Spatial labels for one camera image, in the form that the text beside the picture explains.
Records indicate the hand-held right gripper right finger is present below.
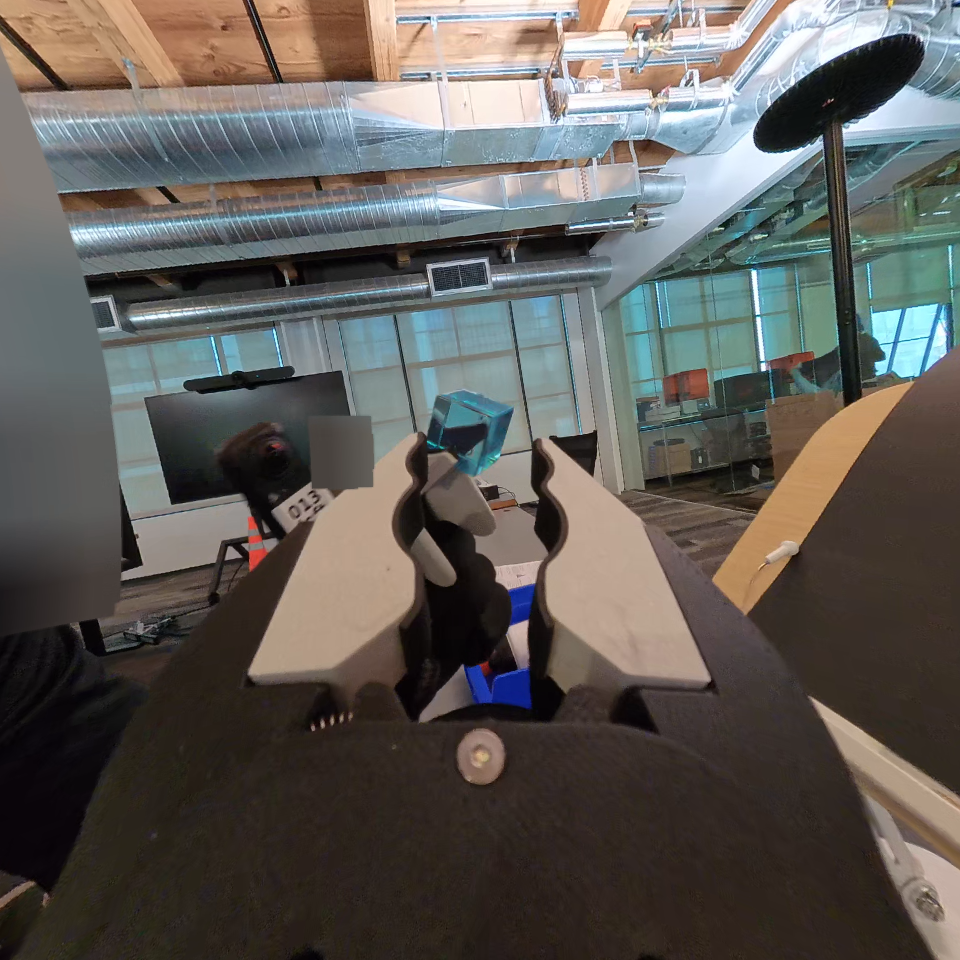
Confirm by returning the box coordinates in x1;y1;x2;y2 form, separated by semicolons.
529;437;714;697

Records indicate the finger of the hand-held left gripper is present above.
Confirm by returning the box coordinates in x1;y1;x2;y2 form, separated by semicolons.
409;527;460;589
423;450;499;539

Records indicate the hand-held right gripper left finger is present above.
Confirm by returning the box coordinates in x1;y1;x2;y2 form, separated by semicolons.
246;432;430;690

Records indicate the clear teal cube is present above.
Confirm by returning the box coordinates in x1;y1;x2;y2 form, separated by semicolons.
426;388;516;478

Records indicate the blue storage bin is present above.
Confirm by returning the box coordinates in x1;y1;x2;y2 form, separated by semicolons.
463;585;535;710

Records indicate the person's left forearm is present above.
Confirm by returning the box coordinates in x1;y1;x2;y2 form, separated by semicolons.
0;622;151;894

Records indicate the person's left hand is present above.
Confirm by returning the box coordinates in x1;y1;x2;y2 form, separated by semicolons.
418;523;515;678

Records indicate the black video bar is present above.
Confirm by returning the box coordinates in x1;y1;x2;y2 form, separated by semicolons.
183;365;296;395

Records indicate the black office chair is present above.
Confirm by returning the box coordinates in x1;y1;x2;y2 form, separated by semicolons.
549;429;600;481

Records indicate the orange-hood 3D printer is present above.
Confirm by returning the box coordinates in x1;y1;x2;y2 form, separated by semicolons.
768;351;817;391
662;369;711;410

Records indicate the black board with wooden edge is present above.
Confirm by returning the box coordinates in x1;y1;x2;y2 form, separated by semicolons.
712;356;960;796

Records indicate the cardboard box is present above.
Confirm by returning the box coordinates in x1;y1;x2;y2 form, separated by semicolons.
765;391;843;481

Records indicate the thin metal strut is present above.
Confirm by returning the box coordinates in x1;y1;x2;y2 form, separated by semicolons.
862;798;948;925

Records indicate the silver insulated pipe run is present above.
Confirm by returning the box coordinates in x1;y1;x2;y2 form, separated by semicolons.
562;0;960;155

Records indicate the black wall monitor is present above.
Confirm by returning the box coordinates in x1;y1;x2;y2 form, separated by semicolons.
144;369;354;505

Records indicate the narrow spiral duct with grille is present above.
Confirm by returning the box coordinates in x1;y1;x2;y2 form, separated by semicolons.
120;256;614;333

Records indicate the medium spiral ceiling duct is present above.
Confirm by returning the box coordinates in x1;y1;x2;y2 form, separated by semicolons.
66;166;687;258

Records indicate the white bracket bar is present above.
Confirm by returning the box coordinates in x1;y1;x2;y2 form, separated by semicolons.
813;697;960;834

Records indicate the wide spiral ceiling duct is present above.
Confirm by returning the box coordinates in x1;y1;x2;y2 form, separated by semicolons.
22;78;654;192

